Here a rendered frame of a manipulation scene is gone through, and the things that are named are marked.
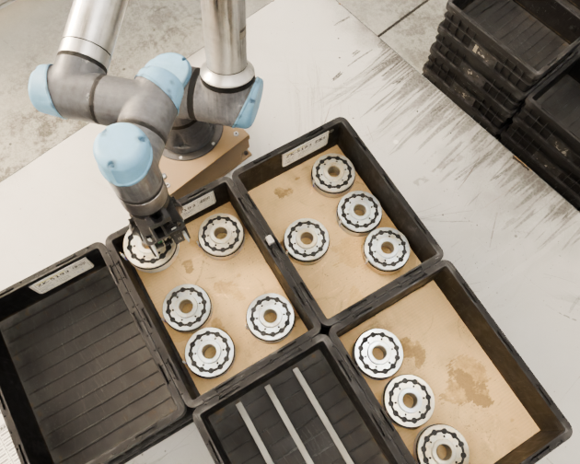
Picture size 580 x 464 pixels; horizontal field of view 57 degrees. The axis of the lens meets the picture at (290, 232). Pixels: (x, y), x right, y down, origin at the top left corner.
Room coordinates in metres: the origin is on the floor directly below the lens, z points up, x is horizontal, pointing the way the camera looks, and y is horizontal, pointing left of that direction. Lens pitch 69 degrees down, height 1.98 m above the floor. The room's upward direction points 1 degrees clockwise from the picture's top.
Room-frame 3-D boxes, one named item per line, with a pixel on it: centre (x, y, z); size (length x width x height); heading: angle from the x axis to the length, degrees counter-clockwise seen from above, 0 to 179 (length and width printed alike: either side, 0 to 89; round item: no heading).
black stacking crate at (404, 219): (0.44, -0.09, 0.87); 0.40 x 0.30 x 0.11; 32
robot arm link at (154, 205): (0.35, 0.23, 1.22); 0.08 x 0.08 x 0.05
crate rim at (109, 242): (0.29, 0.16, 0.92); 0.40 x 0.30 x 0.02; 32
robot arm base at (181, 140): (0.73, 0.27, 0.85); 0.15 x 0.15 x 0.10
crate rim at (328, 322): (0.44, -0.09, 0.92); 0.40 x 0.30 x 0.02; 32
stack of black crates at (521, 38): (1.31, -0.74, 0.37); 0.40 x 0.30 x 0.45; 42
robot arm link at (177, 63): (0.73, 0.27, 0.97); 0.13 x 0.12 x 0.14; 78
